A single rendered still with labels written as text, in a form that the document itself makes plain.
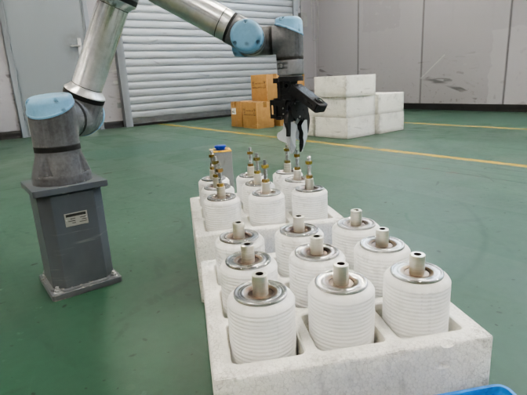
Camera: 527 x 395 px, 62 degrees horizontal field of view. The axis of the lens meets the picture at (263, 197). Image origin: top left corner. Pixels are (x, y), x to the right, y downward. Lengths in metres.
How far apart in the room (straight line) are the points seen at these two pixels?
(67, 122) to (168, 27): 5.57
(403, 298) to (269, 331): 0.20
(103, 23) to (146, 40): 5.26
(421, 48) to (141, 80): 4.01
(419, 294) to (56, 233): 0.92
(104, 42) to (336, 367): 1.04
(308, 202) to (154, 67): 5.61
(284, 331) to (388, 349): 0.14
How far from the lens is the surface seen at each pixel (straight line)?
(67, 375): 1.00
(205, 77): 6.96
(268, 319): 0.59
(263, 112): 5.09
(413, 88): 7.07
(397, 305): 0.68
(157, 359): 0.97
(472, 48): 6.62
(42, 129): 1.25
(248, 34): 1.09
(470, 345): 0.70
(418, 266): 0.68
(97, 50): 1.34
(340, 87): 3.93
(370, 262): 0.76
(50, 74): 6.25
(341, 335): 0.64
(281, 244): 0.83
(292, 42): 1.23
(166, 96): 6.66
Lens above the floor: 0.54
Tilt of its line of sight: 15 degrees down
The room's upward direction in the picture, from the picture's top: 3 degrees counter-clockwise
